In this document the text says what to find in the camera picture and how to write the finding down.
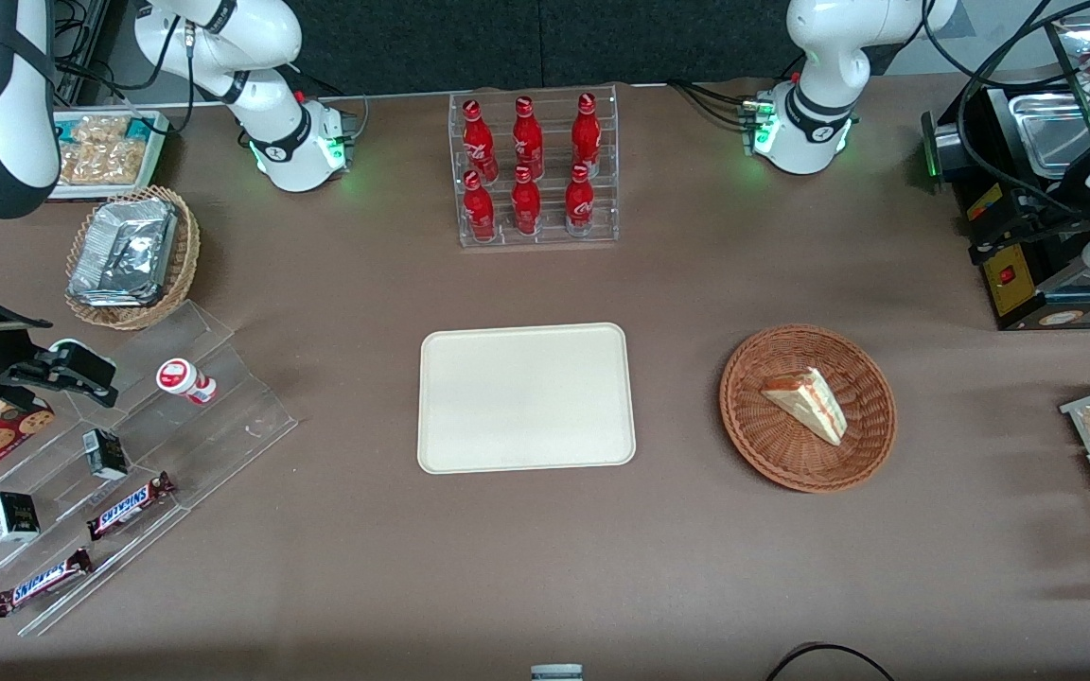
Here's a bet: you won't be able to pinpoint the black and white carton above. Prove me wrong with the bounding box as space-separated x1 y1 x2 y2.
0 491 42 544

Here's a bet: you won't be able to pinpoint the red white yogurt bottle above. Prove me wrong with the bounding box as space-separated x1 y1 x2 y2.
156 358 218 406

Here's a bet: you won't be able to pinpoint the cream plastic tray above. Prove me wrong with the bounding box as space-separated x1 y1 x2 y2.
417 323 638 475

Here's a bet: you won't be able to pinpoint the black cable loop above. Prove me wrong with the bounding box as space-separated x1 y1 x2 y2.
765 643 896 681

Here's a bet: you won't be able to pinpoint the small black carton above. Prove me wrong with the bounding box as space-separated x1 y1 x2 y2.
82 428 130 481

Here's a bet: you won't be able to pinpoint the clear acrylic bottle rack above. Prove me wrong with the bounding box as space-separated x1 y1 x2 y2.
448 85 620 249

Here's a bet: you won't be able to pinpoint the thick black cable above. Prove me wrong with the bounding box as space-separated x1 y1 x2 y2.
922 0 1090 220

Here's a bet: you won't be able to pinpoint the brown round wicker basket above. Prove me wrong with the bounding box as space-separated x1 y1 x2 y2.
719 324 898 494

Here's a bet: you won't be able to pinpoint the Snickers bar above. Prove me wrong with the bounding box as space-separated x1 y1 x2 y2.
86 471 176 542
0 548 94 619

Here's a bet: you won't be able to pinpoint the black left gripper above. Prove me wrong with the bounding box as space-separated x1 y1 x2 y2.
969 203 1090 268

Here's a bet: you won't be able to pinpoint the black arm base cables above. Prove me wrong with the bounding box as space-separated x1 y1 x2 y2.
666 79 765 133

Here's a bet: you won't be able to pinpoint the triangle sandwich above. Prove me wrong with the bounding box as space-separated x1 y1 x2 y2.
760 367 849 446

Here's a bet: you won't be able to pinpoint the clear acrylic stepped stand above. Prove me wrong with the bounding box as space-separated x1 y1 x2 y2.
0 301 300 637

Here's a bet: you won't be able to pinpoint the white tray of snacks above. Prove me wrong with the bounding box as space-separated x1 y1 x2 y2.
48 109 172 201

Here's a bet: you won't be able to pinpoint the black machine with steel pan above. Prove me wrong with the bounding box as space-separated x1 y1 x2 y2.
922 83 1090 332

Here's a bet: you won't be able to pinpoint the red cola bottle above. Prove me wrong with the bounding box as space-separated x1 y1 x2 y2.
463 98 499 183
565 163 596 237
463 170 497 242
571 92 603 176
511 166 543 236
512 96 546 181

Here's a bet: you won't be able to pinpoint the stack of foil containers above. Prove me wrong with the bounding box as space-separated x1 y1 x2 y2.
67 197 179 308

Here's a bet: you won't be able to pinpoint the light oval wicker basket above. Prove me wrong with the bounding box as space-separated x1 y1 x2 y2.
64 185 202 331

